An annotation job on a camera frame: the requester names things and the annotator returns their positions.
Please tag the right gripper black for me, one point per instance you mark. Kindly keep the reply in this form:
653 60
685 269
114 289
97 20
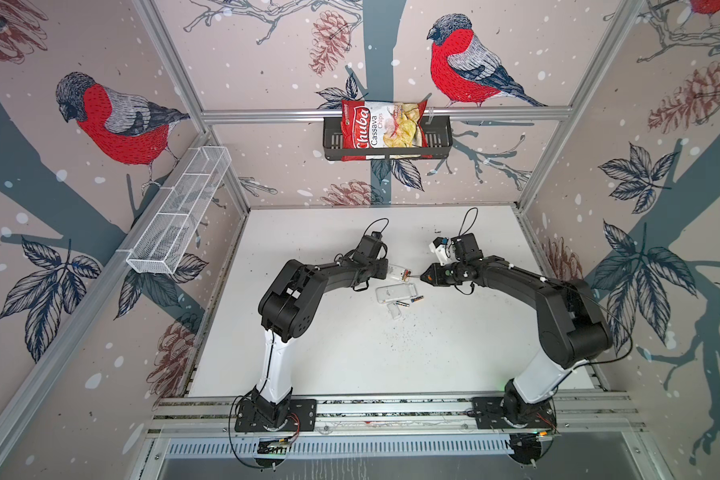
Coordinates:
434 278

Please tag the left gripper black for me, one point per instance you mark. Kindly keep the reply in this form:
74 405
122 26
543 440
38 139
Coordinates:
383 263

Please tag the white remote control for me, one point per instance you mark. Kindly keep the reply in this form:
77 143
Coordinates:
395 272
402 292

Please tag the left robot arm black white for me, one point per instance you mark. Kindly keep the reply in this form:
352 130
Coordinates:
289 306

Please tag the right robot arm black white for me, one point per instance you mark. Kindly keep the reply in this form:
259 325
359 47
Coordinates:
571 327

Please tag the red cassava chips bag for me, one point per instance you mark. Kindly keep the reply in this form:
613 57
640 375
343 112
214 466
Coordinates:
382 125

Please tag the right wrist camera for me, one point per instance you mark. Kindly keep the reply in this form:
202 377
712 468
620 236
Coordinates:
442 247

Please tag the black wall basket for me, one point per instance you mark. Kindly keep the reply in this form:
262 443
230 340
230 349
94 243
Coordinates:
437 132

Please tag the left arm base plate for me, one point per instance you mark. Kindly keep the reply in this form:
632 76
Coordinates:
292 416

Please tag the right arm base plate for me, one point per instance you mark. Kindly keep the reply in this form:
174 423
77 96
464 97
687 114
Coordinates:
494 413

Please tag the white wire mesh shelf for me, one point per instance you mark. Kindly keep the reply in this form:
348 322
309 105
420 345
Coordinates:
168 235

